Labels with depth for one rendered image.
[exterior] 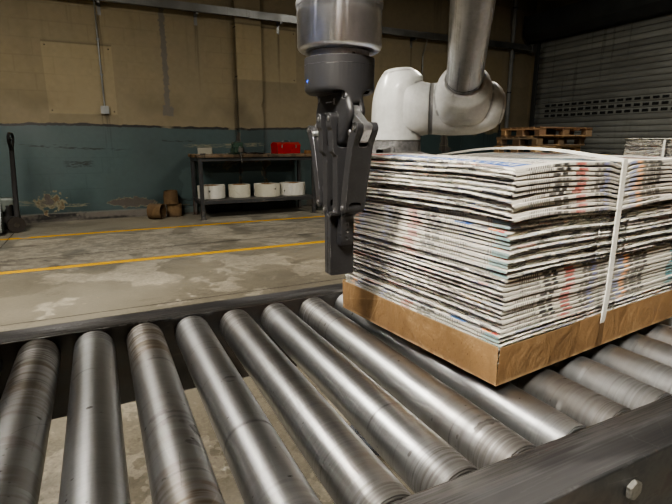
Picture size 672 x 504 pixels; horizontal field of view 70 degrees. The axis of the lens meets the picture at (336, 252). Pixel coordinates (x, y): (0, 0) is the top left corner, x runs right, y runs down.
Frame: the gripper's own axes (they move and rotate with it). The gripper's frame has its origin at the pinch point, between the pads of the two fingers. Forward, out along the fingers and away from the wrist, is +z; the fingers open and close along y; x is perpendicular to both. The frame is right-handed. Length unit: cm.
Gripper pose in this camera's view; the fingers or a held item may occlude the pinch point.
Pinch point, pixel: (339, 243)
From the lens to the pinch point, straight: 55.3
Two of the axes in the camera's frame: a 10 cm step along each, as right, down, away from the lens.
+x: -9.0, 1.0, -4.3
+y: -4.4, -2.0, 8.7
